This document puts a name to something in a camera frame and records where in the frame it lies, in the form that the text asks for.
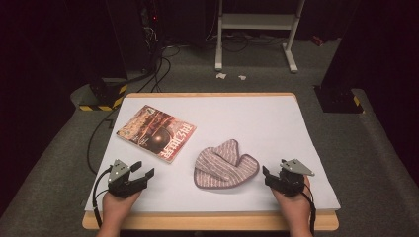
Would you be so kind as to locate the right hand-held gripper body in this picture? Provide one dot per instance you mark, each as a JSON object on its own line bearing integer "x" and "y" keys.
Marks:
{"x": 291, "y": 182}

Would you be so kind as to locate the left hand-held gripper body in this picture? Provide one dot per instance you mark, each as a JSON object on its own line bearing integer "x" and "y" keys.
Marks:
{"x": 119, "y": 184}

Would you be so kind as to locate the striped fluffy purple cloth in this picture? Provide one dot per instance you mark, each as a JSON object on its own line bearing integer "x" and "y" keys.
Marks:
{"x": 224, "y": 166}

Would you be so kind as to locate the person's left hand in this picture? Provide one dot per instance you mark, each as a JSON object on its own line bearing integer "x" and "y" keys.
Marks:
{"x": 117, "y": 209}

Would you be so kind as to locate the person's right hand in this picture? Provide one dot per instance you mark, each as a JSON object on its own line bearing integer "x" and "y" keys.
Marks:
{"x": 294, "y": 210}

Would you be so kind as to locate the wooden table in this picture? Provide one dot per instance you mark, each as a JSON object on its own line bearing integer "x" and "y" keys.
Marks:
{"x": 214, "y": 221}

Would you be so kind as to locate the black yellow striped base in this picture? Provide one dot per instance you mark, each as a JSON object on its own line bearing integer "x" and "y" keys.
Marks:
{"x": 339, "y": 100}
{"x": 105, "y": 95}

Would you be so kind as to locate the white paper scrap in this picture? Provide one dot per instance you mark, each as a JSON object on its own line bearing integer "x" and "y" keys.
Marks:
{"x": 242, "y": 77}
{"x": 221, "y": 75}

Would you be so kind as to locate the black equipment rack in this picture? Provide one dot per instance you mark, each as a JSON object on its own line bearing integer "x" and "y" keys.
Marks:
{"x": 131, "y": 33}

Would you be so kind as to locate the small red object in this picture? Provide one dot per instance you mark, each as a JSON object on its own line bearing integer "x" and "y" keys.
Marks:
{"x": 318, "y": 40}

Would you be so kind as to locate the white metal stand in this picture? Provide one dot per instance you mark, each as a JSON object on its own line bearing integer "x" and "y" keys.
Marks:
{"x": 260, "y": 21}

